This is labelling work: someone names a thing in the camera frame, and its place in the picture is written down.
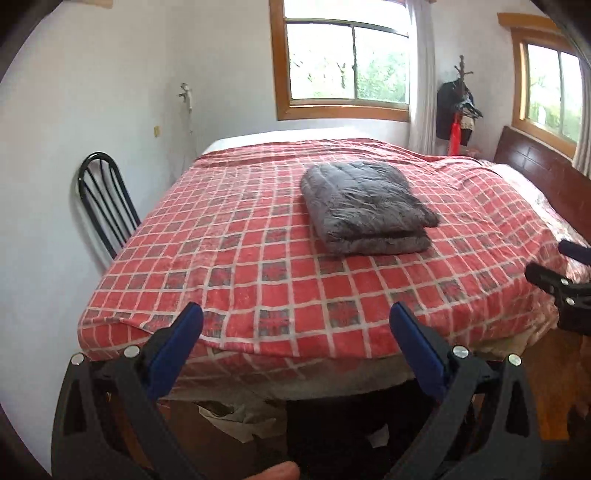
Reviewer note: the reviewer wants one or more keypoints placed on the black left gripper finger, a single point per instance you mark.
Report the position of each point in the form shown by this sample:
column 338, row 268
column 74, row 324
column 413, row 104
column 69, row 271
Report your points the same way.
column 549, row 281
column 580, row 253

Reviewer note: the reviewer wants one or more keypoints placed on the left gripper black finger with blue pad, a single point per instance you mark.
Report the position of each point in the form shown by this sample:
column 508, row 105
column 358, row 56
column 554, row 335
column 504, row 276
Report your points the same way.
column 85, row 441
column 484, row 425

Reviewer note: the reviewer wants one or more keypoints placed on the grey quilted down jacket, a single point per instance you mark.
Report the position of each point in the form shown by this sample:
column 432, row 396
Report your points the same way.
column 366, row 208

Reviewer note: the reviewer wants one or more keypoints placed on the coat rack with clothes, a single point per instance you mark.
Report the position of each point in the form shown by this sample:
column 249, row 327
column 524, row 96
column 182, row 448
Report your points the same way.
column 456, row 112

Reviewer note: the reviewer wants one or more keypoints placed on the dark wooden headboard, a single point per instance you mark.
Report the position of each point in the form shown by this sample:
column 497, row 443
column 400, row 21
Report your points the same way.
column 568, row 190

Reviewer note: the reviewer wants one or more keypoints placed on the grey striped curtain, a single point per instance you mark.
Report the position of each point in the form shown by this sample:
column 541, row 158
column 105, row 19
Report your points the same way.
column 582, row 158

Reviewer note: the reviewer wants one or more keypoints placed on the small wooden framed window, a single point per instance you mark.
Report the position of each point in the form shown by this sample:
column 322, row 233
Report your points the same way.
column 548, row 98

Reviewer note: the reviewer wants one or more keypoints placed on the black metal chair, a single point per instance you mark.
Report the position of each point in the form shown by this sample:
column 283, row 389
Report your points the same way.
column 106, row 201

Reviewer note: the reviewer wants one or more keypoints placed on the white mattress sheet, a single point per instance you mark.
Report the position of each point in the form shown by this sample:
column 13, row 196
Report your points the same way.
column 394, row 137

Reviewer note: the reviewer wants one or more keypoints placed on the red plaid bed blanket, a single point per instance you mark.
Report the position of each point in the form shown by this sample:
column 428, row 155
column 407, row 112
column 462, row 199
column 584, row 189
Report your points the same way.
column 233, row 235

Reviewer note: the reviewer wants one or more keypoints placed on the white window curtain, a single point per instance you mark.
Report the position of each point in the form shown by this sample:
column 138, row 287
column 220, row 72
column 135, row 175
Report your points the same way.
column 423, row 78

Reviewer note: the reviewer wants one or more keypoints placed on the large wooden framed window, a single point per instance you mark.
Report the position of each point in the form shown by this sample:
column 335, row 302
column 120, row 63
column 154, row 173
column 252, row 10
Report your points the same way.
column 341, row 59

